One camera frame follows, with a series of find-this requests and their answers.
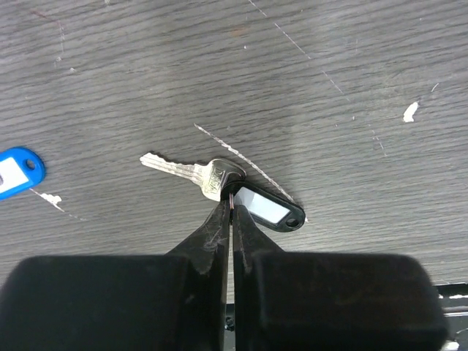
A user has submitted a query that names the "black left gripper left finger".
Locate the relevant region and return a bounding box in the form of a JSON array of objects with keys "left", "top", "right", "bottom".
[{"left": 1, "top": 201, "right": 230, "bottom": 350}]

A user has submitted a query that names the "key with blue tag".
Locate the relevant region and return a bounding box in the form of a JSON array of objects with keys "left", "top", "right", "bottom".
[{"left": 1, "top": 147, "right": 46, "bottom": 200}]

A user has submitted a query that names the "key with black tag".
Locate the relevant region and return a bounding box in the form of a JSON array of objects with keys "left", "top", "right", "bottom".
[{"left": 140, "top": 152, "right": 306, "bottom": 233}]

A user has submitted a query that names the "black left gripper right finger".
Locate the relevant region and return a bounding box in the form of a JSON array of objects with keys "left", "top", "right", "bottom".
[{"left": 233, "top": 205, "right": 449, "bottom": 350}]

